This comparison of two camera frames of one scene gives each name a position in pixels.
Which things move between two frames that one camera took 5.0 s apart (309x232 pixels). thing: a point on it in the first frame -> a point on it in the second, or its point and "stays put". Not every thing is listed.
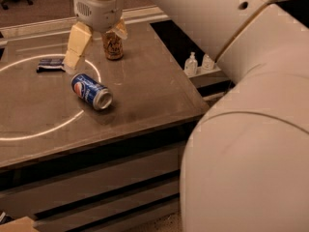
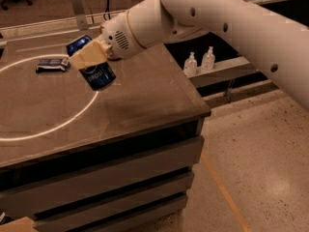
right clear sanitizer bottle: (208, 63) stays put
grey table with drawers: (98, 149) stays put
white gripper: (100, 12) -> (116, 37)
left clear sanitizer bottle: (191, 66) stays put
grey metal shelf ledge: (206, 77) stays put
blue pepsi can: (86, 88) -> (98, 75)
